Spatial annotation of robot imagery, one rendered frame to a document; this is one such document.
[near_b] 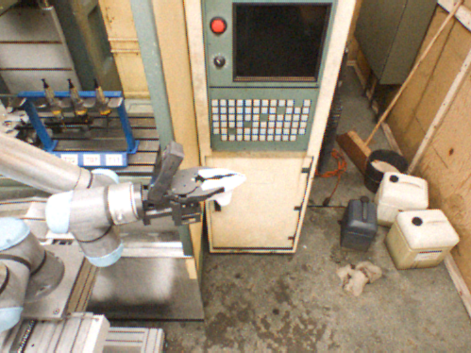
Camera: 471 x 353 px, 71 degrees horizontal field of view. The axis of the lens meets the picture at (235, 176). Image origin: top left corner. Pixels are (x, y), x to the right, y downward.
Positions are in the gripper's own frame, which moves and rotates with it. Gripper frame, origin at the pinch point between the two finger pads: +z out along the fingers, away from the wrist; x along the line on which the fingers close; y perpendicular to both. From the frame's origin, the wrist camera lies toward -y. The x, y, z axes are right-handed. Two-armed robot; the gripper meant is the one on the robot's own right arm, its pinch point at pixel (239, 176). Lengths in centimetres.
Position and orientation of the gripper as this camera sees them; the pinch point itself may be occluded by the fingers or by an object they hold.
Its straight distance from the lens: 64.4
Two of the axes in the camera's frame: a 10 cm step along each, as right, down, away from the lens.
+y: 0.3, 7.9, 6.2
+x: 2.2, 6.0, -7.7
